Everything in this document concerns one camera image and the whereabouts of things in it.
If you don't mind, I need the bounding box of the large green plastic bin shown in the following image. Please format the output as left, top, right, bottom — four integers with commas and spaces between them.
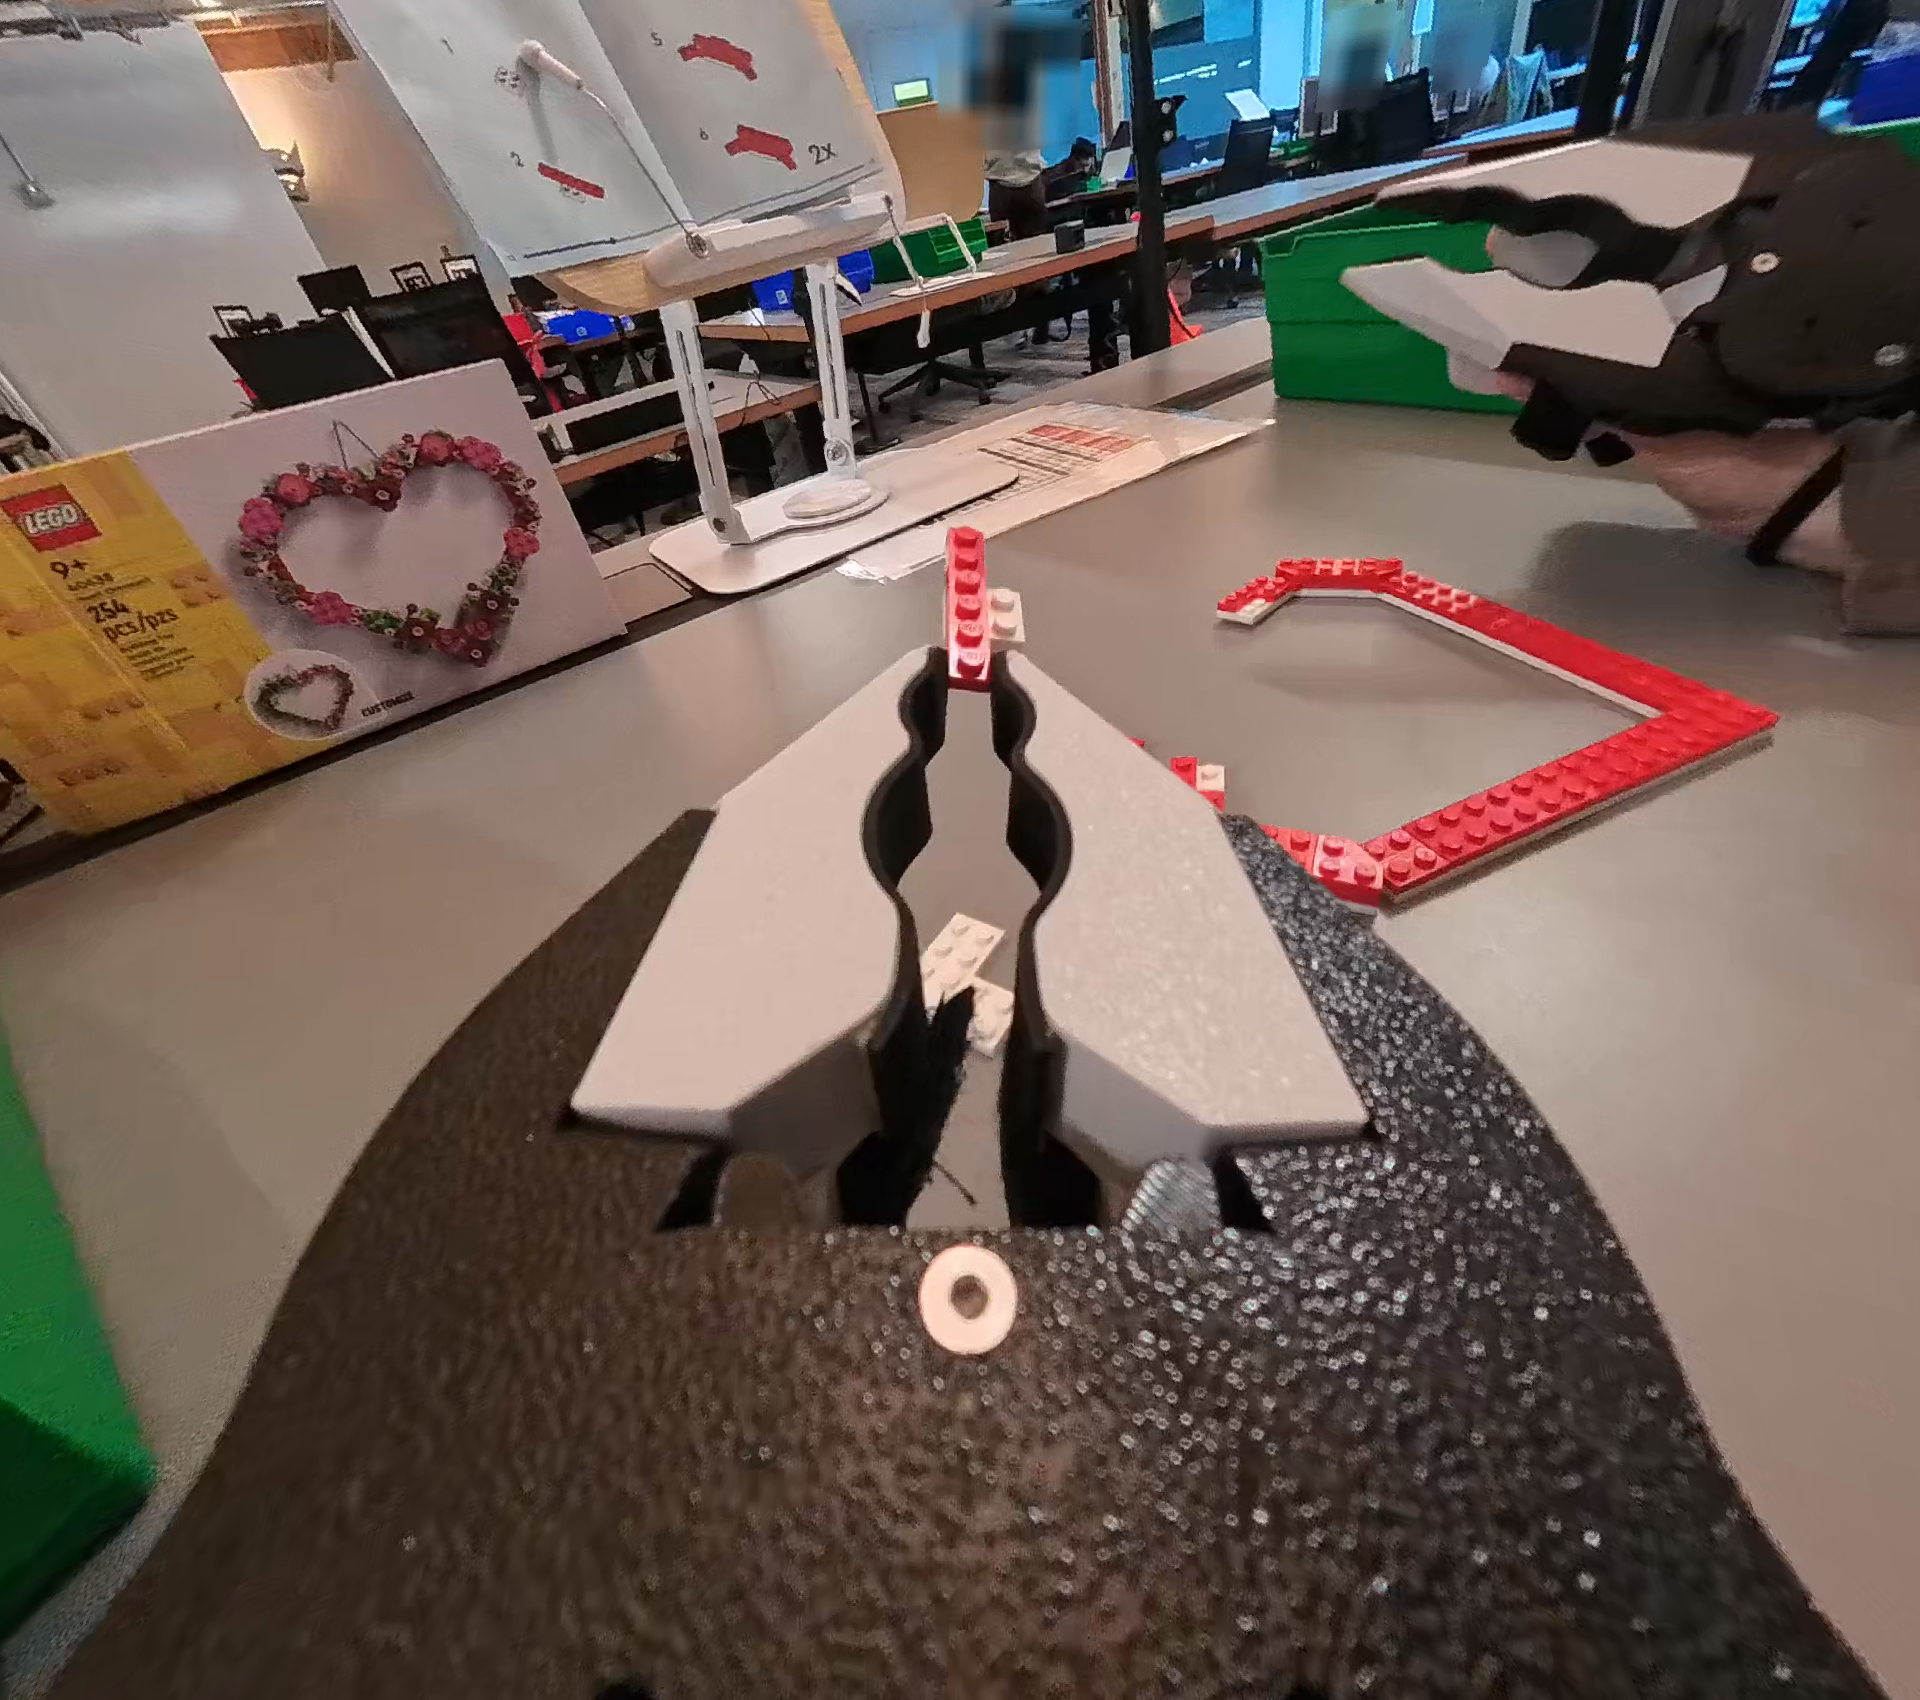
0, 1024, 159, 1603
1255, 200, 1523, 416

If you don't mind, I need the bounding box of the lego set box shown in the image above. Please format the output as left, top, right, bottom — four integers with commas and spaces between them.
0, 360, 630, 836

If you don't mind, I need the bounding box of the white angled lego plate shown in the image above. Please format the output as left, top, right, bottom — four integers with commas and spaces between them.
917, 913, 1019, 1057

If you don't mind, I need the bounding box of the clear plastic bag with sheet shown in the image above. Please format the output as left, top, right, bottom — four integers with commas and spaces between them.
840, 398, 1278, 584

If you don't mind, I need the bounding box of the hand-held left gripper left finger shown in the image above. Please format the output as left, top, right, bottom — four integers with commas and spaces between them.
566, 645, 954, 1177

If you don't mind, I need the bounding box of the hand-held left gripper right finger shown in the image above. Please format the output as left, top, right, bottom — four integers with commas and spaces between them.
992, 652, 1378, 1161

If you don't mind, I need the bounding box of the long office desk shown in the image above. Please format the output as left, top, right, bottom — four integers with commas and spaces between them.
696, 151, 1470, 381

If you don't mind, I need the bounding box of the blue storage bin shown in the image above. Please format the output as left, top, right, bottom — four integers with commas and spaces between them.
749, 248, 875, 311

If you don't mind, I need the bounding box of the small green bin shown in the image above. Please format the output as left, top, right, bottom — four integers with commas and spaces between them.
869, 213, 992, 285

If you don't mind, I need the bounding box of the white book stand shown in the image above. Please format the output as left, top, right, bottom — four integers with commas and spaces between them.
515, 37, 1022, 599

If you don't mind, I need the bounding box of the grey cabinet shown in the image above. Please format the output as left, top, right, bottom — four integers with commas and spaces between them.
1632, 0, 1839, 130

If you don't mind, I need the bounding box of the lego instruction booklet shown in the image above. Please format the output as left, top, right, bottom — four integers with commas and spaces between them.
186, 0, 902, 278

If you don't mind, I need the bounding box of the small red and white lego piece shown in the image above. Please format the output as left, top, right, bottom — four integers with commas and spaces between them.
943, 523, 1029, 692

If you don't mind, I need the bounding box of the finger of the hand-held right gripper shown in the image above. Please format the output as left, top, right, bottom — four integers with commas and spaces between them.
1337, 229, 1727, 399
1371, 136, 1760, 284

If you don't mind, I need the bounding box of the red and white lego frame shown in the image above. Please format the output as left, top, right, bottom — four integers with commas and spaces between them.
1132, 551, 1782, 909

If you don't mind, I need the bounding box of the person's right hand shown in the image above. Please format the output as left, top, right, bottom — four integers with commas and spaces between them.
1642, 421, 1853, 578

